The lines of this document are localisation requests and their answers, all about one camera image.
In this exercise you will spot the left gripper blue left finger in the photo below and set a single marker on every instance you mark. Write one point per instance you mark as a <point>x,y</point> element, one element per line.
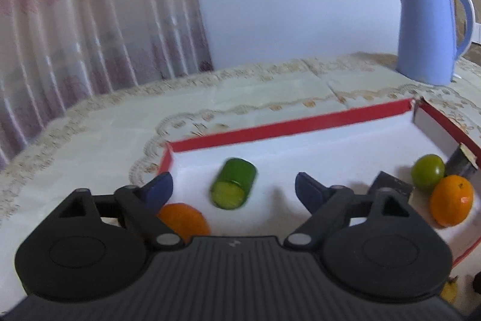
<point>140,206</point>

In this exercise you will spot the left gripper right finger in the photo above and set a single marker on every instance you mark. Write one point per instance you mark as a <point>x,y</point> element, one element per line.
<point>328,208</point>

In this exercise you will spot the orange tangerine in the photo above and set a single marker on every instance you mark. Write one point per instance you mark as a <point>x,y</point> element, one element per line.
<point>184,220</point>
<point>451,201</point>

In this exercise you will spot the dark sugarcane piece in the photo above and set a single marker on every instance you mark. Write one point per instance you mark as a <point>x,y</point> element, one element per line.
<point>462,163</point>
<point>386,186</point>

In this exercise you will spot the green cucumber piece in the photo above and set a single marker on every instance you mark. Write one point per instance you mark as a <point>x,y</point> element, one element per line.
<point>233,184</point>

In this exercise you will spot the cream embroidered tablecloth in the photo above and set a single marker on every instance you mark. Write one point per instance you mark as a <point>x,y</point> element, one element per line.
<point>115,139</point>

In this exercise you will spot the red white shallow box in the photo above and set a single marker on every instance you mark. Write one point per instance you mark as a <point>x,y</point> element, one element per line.
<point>349,148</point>

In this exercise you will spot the small yellow fruit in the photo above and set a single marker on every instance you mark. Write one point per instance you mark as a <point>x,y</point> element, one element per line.
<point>450,290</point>

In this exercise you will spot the blue electric kettle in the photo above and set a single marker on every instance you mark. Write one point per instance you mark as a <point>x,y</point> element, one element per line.
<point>428,49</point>

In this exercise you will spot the pink patterned curtain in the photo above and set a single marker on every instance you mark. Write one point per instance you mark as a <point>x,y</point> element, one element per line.
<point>55,53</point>

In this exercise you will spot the white wall switch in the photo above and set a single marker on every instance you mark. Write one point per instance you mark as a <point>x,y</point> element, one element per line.
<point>476,35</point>

